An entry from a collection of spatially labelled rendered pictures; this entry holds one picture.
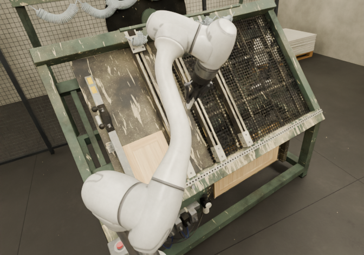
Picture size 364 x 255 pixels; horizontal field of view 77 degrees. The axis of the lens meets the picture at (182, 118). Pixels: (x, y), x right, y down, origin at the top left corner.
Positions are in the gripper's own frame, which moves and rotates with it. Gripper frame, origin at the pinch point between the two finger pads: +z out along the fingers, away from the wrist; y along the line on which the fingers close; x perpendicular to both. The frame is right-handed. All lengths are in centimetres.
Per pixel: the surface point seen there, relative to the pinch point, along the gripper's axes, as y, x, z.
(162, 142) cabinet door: -3, -13, 71
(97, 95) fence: 38, -49, 55
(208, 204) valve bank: -29, 35, 84
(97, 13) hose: 30, -117, 40
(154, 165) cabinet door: 5, 1, 76
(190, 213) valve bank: -14, 37, 83
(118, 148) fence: 28, -13, 68
